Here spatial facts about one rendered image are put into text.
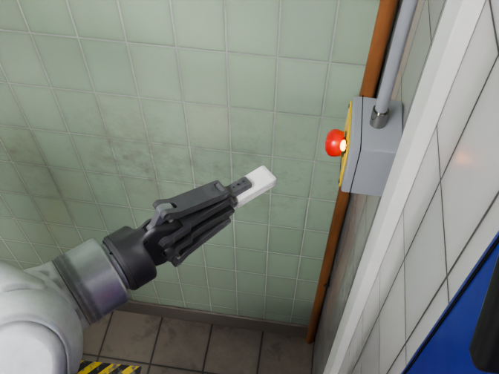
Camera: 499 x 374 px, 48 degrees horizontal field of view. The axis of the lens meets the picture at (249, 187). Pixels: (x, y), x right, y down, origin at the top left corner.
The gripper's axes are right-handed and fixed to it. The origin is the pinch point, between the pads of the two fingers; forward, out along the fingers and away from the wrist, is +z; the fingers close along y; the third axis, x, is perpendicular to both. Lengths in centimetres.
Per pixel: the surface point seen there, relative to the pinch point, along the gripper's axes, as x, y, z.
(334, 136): 1.1, -1.9, 14.0
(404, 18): 4.9, -22.4, 17.4
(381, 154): 8.6, -4.3, 15.1
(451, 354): 33.5, -28.2, -10.1
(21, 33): -65, 11, -9
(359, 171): 7.1, -0.3, 13.5
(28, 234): -84, 95, -28
